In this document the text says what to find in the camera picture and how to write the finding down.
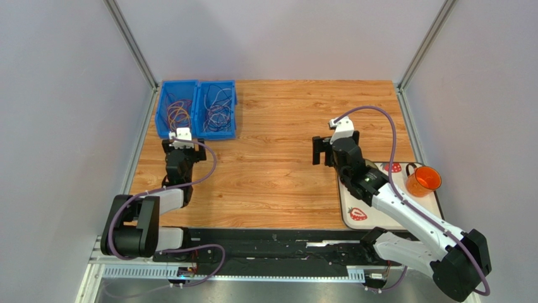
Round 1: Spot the strawberry print mat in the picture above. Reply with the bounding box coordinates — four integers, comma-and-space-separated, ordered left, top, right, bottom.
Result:
338, 162, 443, 231

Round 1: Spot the right blue plastic bin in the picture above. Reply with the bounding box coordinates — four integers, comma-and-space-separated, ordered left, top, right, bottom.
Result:
193, 80, 238, 140

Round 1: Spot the aluminium frame post right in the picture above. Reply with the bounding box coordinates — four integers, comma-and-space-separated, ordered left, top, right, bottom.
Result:
397, 0, 458, 92

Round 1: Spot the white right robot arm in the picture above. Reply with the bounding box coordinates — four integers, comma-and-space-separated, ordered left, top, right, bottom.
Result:
312, 131, 492, 302

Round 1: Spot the blue plastic bin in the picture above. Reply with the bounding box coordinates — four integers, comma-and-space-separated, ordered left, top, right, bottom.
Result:
154, 80, 199, 139
193, 80, 238, 140

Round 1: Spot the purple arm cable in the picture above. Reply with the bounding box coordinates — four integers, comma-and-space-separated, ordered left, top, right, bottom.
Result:
107, 138, 227, 288
334, 105, 492, 297

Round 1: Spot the aluminium frame post left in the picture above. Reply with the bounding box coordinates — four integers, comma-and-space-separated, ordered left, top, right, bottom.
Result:
104, 0, 158, 91

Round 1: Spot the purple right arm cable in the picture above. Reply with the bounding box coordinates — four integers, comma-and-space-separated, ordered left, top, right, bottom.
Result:
334, 105, 492, 297

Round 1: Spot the yellow wire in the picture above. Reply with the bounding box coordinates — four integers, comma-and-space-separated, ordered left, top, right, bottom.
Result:
167, 98, 193, 129

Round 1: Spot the aluminium frame post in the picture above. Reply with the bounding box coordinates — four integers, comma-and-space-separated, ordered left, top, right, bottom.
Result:
104, 0, 158, 91
397, 0, 458, 92

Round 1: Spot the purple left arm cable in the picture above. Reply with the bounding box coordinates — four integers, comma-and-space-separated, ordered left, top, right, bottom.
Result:
107, 138, 227, 288

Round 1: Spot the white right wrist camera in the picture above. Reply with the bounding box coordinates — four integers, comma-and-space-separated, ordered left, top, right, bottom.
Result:
328, 116, 355, 145

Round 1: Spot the left blue plastic bin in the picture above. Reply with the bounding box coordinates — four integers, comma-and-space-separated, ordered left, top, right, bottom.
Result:
154, 80, 199, 139

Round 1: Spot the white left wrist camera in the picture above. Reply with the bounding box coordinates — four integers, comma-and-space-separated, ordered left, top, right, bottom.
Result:
169, 127, 194, 149

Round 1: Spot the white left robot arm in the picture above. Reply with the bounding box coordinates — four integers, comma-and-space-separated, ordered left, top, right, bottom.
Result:
100, 138, 211, 260

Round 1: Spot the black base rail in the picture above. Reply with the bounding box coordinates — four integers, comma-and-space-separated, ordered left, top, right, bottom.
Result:
113, 227, 404, 278

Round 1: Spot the beige ceramic bowl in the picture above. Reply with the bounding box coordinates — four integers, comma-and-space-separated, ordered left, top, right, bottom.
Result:
364, 159, 379, 172

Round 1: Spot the orange plastic cup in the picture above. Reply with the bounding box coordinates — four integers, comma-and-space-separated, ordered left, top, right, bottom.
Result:
405, 163, 442, 198

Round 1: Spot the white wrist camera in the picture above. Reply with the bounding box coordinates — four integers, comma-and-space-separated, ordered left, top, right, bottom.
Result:
169, 127, 194, 149
328, 116, 355, 145

